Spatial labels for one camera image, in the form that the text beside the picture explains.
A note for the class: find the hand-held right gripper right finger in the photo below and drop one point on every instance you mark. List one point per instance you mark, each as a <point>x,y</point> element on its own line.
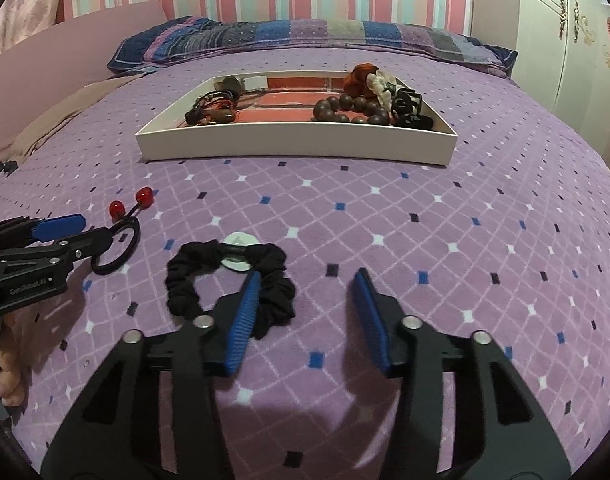
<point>372,320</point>

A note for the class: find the person's left hand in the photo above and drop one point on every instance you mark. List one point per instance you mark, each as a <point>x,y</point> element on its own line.
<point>10,360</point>

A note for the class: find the beige cloth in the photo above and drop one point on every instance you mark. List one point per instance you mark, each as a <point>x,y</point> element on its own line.
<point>60,110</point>

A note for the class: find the red scrunchie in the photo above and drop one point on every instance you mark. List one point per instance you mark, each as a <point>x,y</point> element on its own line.
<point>357,80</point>

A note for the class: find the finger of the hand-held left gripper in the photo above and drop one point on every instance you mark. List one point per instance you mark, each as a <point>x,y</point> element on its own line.
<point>92,242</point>
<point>60,227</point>

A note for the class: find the white wardrobe with decals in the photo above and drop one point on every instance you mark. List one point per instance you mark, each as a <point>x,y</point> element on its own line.
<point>560,60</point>

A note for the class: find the cream organza scrunchie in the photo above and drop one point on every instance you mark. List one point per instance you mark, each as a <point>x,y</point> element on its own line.
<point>380,82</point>

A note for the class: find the pink headboard panel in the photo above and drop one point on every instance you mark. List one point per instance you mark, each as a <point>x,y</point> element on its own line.
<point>60,50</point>

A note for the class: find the pink floral curtain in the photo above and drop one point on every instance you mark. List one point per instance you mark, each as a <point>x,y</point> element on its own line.
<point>20,10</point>

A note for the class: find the patchwork blue purple pillow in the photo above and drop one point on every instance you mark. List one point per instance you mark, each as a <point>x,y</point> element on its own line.
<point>285,32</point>

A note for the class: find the black scrunchie with charm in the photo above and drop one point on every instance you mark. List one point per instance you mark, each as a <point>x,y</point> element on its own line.
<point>185,260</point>

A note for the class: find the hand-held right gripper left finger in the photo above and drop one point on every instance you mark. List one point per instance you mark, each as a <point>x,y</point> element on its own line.
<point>242,325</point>

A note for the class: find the white tray with brick liner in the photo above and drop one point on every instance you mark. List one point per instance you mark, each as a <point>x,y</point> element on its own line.
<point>285,147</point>

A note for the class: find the black claw hair clip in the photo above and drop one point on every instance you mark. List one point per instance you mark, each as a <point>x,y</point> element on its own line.
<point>410,116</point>

